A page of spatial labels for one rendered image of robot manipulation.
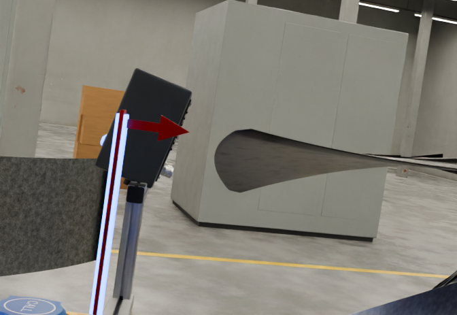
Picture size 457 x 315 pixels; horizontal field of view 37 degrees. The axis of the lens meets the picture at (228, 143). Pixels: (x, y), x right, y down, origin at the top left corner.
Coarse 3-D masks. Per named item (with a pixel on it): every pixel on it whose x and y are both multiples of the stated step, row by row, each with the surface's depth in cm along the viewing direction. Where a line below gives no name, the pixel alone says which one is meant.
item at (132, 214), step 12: (132, 204) 115; (132, 216) 115; (132, 228) 115; (120, 240) 115; (132, 240) 115; (120, 252) 115; (132, 252) 115; (120, 264) 115; (132, 264) 115; (120, 276) 115; (132, 276) 115; (120, 288) 116
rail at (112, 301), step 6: (132, 294) 119; (108, 300) 114; (114, 300) 114; (120, 300) 118; (126, 300) 115; (132, 300) 115; (108, 306) 110; (114, 306) 111; (120, 306) 115; (126, 306) 111; (132, 306) 117; (108, 312) 107; (114, 312) 111; (120, 312) 108; (126, 312) 108
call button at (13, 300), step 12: (12, 300) 38; (24, 300) 39; (36, 300) 39; (48, 300) 39; (0, 312) 36; (12, 312) 36; (24, 312) 37; (36, 312) 37; (48, 312) 37; (60, 312) 37
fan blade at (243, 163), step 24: (240, 144) 58; (264, 144) 56; (288, 144) 55; (312, 144) 55; (216, 168) 67; (240, 168) 67; (264, 168) 67; (288, 168) 68; (312, 168) 68; (336, 168) 69; (360, 168) 70; (456, 168) 58; (240, 192) 75
